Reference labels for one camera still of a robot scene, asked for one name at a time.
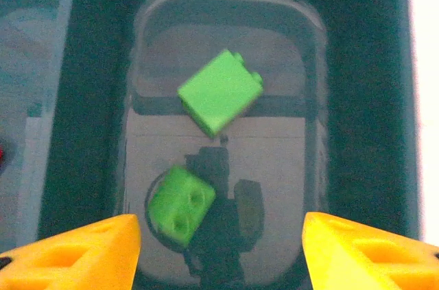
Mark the green lego brick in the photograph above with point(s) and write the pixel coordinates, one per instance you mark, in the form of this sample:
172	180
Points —
219	94
178	204

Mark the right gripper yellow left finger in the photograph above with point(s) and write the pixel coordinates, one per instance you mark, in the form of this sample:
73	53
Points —
68	259

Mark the teal plastic bin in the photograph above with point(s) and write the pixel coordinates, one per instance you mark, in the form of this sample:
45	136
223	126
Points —
20	63
360	98

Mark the red lego brick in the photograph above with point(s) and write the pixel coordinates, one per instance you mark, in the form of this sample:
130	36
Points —
1	156

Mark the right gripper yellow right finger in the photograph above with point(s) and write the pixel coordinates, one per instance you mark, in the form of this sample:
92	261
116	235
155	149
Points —
363	259

